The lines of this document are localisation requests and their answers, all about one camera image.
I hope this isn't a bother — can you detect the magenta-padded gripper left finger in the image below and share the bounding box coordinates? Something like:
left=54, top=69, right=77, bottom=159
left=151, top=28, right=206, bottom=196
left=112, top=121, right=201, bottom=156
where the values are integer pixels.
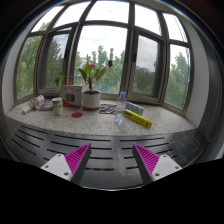
left=40, top=143, right=92, bottom=185

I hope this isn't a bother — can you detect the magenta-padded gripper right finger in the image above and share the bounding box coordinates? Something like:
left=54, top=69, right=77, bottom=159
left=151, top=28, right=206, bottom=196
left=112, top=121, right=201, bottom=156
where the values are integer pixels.
left=132, top=143, right=183, bottom=186

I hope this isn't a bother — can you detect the clear plastic water bottle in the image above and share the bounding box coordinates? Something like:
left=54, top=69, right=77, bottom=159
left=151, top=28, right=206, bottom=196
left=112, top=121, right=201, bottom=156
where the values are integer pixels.
left=114, top=91, right=128, bottom=125

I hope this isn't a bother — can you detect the long yellow box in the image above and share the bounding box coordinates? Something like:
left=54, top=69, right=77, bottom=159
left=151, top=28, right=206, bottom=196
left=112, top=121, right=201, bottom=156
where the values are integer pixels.
left=123, top=109, right=153, bottom=129

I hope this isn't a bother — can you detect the white printed paper cup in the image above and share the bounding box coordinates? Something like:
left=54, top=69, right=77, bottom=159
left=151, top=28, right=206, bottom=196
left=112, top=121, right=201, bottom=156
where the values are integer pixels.
left=51, top=96, right=64, bottom=117

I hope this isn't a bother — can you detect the light blue box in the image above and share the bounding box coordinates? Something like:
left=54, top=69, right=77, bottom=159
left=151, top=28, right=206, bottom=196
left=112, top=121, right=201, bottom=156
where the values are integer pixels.
left=125, top=100, right=145, bottom=117

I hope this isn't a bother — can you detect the red and white filament box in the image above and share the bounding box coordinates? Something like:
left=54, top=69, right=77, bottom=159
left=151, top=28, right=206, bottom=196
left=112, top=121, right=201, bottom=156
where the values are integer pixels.
left=61, top=84, right=84, bottom=108

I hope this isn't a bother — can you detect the potted plant in white pot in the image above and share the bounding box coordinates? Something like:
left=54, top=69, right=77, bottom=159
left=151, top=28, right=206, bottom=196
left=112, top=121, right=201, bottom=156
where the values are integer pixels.
left=54, top=54, right=115, bottom=112

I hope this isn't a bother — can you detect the black openwork trivet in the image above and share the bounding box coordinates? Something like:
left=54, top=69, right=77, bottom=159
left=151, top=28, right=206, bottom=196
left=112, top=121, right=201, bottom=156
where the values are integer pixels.
left=98, top=103, right=118, bottom=115

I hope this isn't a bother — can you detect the white package with cable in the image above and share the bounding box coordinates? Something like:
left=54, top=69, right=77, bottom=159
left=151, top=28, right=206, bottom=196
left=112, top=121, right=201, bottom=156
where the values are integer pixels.
left=21, top=94, right=45, bottom=115

